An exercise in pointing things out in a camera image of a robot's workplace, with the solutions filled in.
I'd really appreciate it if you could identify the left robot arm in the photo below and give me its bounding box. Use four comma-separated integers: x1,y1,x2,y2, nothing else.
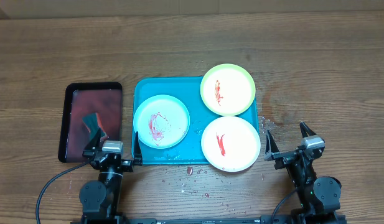
79,129,143,223

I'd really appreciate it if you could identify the white plate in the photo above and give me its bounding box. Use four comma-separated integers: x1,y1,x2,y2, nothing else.
201,116,261,172

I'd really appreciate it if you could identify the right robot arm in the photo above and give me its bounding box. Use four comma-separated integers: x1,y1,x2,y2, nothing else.
260,122,347,224

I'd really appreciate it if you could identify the black tray with red water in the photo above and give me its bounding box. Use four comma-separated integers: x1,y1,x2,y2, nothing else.
58,82,123,163

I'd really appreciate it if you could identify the light blue plate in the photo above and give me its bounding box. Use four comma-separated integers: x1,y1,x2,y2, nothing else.
133,95,190,149

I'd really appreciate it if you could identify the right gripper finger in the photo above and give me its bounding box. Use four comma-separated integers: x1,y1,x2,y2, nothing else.
265,129,279,156
299,121,316,138

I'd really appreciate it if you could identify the orange and green sponge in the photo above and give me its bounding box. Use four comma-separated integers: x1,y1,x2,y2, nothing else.
82,113,108,142

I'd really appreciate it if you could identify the teal plastic tray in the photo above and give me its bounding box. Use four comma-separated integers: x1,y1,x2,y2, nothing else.
131,77,260,166

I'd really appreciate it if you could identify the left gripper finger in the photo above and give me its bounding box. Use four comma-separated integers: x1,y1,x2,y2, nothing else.
84,128,101,151
133,132,143,166

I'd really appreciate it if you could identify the yellow-green plate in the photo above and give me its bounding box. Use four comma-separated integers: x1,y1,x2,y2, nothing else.
200,63,256,116

